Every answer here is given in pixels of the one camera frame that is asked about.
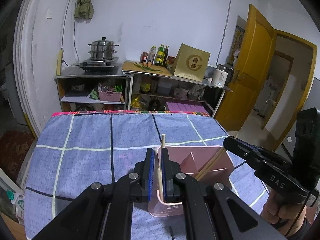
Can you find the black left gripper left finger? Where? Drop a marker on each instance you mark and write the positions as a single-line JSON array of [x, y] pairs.
[[104, 211]]

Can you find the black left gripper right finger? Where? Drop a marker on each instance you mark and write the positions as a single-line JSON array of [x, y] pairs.
[[214, 211]]

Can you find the light wooden chopstick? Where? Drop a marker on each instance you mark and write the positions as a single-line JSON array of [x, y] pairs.
[[223, 163], [159, 169], [209, 165]]

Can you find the metal kitchen shelf counter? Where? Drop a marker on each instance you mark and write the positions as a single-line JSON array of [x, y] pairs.
[[78, 90]]

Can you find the person's right hand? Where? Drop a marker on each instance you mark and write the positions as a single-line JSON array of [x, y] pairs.
[[273, 211]]

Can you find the black chopstick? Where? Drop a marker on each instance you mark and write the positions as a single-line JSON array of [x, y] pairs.
[[172, 233]]

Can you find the pink plastic utensil basket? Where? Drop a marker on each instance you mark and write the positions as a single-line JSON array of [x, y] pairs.
[[191, 159]]

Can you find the blue checked tablecloth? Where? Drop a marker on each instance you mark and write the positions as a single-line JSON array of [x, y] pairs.
[[74, 151]]

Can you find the yellow wooden door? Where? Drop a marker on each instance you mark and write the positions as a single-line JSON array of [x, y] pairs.
[[272, 77]]

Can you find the pink plastic crate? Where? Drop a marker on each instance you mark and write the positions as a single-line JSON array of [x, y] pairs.
[[184, 106]]

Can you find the small pink storage basket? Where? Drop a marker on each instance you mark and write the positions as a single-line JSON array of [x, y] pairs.
[[109, 96]]

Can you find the white electric kettle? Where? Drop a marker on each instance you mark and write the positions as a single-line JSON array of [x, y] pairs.
[[222, 75]]

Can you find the black induction cooker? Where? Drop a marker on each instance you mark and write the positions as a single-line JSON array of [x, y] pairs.
[[107, 66]]

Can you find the wooden cutting board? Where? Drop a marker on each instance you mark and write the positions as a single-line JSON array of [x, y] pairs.
[[143, 68]]

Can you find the gold gift box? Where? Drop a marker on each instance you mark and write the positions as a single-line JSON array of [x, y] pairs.
[[190, 63]]

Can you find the red lidded jar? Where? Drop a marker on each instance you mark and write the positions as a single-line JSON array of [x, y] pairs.
[[144, 57]]

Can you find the green oil bottle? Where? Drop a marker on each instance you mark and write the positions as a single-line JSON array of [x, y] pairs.
[[160, 56]]

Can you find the clear plastic bottle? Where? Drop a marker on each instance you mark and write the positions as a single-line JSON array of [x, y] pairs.
[[151, 56]]

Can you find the stainless steel steamer pot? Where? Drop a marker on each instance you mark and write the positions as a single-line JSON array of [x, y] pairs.
[[102, 50]]

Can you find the beige power strip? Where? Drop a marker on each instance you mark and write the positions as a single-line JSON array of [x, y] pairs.
[[59, 62]]

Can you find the dark sauce bottle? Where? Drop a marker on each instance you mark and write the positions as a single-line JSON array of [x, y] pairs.
[[165, 56]]

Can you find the green hanging cloth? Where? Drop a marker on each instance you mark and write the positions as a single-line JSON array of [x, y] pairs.
[[84, 10]]

